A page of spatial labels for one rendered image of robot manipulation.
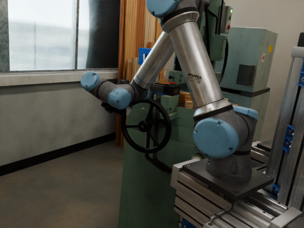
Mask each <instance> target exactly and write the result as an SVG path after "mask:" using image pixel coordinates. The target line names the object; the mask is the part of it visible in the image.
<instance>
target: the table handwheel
mask: <svg viewBox="0 0 304 228"><path fill-rule="evenodd" d="M132 103H133V106H134V105H135V104H138V103H149V104H151V105H150V108H149V111H148V114H147V116H146V119H144V120H142V121H140V122H139V123H138V124H133V125H126V117H127V116H126V112H125V113H124V116H121V120H120V124H121V130H122V133H123V136H124V138H125V139H126V141H127V142H128V144H129V145H130V146H131V147H132V148H134V149H135V150H137V151H139V152H142V153H156V152H158V151H160V150H161V149H163V148H164V147H165V146H166V145H167V143H168V141H169V139H170V136H171V120H170V117H169V115H168V113H167V111H166V109H165V108H164V107H163V106H162V105H161V104H160V103H159V102H157V101H156V100H154V99H152V98H147V99H145V100H142V101H139V102H137V101H136V102H132ZM154 106H155V107H156V108H157V109H158V110H159V111H160V112H161V114H162V116H163V118H164V120H165V124H166V132H165V136H164V139H163V140H162V142H161V143H160V144H159V143H158V142H157V140H156V139H155V138H154V136H153V134H152V132H151V131H150V129H151V128H152V126H154V125H155V118H153V119H151V120H149V118H150V115H151V112H152V109H153V107H154ZM162 121H163V119H159V123H160V122H162ZM127 128H138V129H139V130H140V131H141V132H146V131H147V133H148V134H149V136H150V137H151V138H152V140H153V142H154V143H155V145H156V146H155V147H152V148H145V147H141V146H139V145H137V144H136V143H135V142H134V141H133V140H132V139H131V137H130V136H129V134H128V132H127Z"/></svg>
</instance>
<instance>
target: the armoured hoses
mask: <svg viewBox="0 0 304 228"><path fill-rule="evenodd" d="M149 98H152V99H154V92H152V91H150V94H149ZM160 99H161V93H156V101H157V102H159V103H160ZM150 105H151V104H149V105H148V106H149V107H148V111H149V108H150ZM159 114H160V111H159V110H158V109H157V108H156V109H155V125H154V138H155V139H156V140H157V142H158V130H159ZM151 119H152V112H151V115H150V118H149V120H151ZM149 145H150V136H149V134H148V133H147V131H146V141H145V148H149ZM155 146H156V145H155V143H154V142H153V147H155ZM144 155H145V158H146V160H147V161H149V162H150V163H152V164H153V165H155V166H156V167H157V168H158V169H160V170H161V171H162V172H164V173H165V174H166V175H169V174H170V173H171V174H172V169H171V168H170V167H169V166H167V165H166V164H164V163H162V162H161V161H160V160H158V159H157V152H156V153H153V155H152V157H153V159H152V158H150V156H149V153H145V154H144Z"/></svg>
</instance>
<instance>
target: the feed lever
mask: <svg viewBox="0 0 304 228"><path fill-rule="evenodd" d="M208 7H209V2H208V1H205V2H204V8H205V22H206V38H207V53H208V56H209V58H210V50H209V23H208ZM210 61H211V64H212V67H213V69H214V61H212V60H210Z"/></svg>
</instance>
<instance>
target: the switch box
mask: <svg viewBox="0 0 304 228"><path fill-rule="evenodd" d="M231 10H233V8H232V7H230V6H228V5H223V11H222V19H221V27H220V33H223V34H228V33H229V29H228V25H230V23H231V19H229V17H230V16H231V17H232V13H231V15H230V11H231ZM220 12H221V5H220V8H219V14H218V26H217V33H218V32H219V21H220ZM229 21H230V22H229ZM227 30H228V31H227Z"/></svg>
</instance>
